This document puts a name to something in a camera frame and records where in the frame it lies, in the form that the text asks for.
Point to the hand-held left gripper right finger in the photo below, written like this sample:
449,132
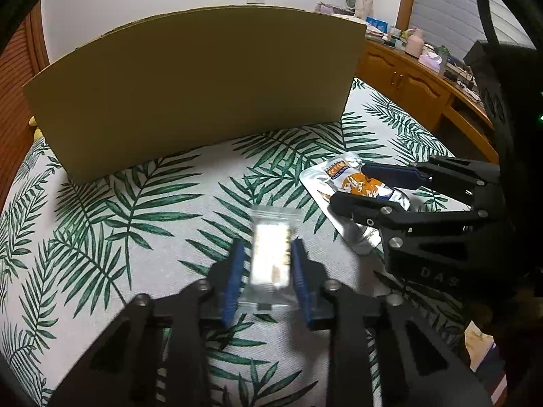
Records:
302,288

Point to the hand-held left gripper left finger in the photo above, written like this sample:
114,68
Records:
231,288

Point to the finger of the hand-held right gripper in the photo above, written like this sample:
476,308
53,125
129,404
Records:
390,176
360,210

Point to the silver orange pouch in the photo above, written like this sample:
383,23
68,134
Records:
339,174

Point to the small clear biscuit packet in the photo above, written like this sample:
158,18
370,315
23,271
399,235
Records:
269,254

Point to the cardboard box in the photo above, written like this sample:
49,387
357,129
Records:
191,84

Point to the beige printed bag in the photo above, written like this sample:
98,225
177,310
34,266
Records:
481,347

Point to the wooden cabinet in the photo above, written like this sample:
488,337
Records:
407,80

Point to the pink tissue box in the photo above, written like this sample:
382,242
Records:
432,61

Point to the leaf print blanket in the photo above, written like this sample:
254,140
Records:
127,220

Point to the pink bottle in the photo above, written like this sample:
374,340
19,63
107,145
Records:
415,44

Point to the blue box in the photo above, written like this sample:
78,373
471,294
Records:
376,22

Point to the pile of folded cloths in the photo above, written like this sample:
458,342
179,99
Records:
335,10

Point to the yellow soft toy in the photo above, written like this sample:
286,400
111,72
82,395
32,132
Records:
34,129

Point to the louvred wooden wardrobe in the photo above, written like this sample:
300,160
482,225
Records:
17,72

